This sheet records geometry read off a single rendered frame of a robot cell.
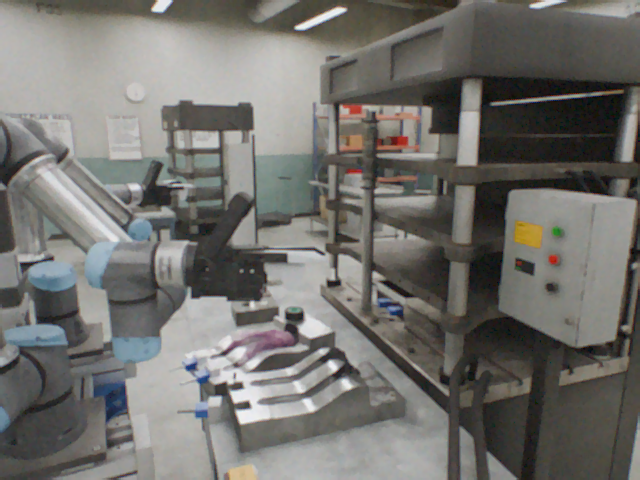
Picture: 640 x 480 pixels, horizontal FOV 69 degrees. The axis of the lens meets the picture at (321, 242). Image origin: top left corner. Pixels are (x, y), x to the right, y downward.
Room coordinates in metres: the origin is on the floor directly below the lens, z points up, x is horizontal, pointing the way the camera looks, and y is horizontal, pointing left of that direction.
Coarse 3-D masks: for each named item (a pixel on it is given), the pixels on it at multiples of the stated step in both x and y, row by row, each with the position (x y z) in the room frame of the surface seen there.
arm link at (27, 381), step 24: (0, 120) 0.77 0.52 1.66; (0, 144) 0.75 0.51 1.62; (0, 168) 0.77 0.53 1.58; (0, 312) 0.71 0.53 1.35; (0, 336) 0.70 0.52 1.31; (0, 360) 0.68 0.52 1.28; (24, 360) 0.75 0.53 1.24; (0, 384) 0.67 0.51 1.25; (24, 384) 0.72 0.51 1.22; (0, 408) 0.65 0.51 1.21; (24, 408) 0.72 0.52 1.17; (0, 432) 0.67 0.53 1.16
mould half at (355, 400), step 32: (320, 352) 1.42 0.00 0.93; (288, 384) 1.30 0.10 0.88; (352, 384) 1.21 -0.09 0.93; (384, 384) 1.34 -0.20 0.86; (256, 416) 1.12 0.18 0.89; (288, 416) 1.13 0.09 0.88; (320, 416) 1.16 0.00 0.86; (352, 416) 1.20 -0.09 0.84; (384, 416) 1.23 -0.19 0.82; (256, 448) 1.10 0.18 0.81
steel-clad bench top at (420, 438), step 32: (192, 320) 2.02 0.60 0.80; (224, 320) 2.02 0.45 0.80; (320, 320) 2.01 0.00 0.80; (352, 352) 1.69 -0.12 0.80; (224, 416) 1.26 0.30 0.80; (416, 416) 1.26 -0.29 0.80; (448, 416) 1.26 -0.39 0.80; (224, 448) 1.11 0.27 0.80; (288, 448) 1.11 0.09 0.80; (320, 448) 1.11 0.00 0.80; (352, 448) 1.11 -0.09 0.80; (384, 448) 1.11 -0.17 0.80; (416, 448) 1.11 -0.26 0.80
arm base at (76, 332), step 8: (72, 312) 1.26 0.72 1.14; (40, 320) 1.23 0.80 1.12; (48, 320) 1.23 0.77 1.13; (56, 320) 1.23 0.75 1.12; (64, 320) 1.24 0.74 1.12; (72, 320) 1.26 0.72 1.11; (80, 320) 1.29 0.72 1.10; (64, 328) 1.24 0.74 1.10; (72, 328) 1.25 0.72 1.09; (80, 328) 1.27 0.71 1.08; (88, 328) 1.31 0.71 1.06; (72, 336) 1.24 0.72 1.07; (80, 336) 1.26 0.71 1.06; (88, 336) 1.30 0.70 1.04; (72, 344) 1.24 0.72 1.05; (80, 344) 1.26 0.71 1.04
